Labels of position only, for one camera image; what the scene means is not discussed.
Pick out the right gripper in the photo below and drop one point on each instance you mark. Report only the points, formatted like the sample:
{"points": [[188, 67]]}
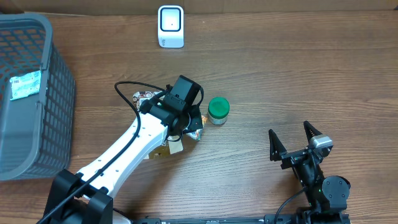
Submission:
{"points": [[278, 149]]}

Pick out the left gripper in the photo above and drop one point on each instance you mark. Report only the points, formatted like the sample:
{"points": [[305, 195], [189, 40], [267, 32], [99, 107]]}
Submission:
{"points": [[196, 120]]}

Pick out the orange snack packet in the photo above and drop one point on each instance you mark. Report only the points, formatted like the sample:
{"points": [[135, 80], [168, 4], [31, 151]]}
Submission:
{"points": [[197, 134]]}

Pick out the green lid white jar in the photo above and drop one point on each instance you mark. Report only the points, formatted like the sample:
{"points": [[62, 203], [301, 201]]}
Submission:
{"points": [[218, 110]]}

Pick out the clear brown bread bag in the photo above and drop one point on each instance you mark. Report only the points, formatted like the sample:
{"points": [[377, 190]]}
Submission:
{"points": [[168, 148]]}

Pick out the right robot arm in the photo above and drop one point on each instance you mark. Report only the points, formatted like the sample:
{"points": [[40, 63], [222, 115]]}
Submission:
{"points": [[326, 196]]}

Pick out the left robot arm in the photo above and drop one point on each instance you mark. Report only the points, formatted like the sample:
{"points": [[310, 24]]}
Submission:
{"points": [[88, 196]]}

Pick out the white barcode scanner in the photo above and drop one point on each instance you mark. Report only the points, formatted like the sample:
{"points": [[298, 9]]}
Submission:
{"points": [[170, 26]]}

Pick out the grey plastic shopping basket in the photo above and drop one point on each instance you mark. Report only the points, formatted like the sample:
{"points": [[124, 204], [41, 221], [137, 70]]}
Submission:
{"points": [[36, 131]]}

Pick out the teal white snack packet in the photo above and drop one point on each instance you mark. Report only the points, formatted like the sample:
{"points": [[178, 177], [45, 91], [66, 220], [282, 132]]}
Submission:
{"points": [[26, 85]]}

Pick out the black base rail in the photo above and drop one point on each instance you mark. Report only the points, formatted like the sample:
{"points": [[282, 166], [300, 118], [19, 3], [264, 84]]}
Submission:
{"points": [[211, 221]]}

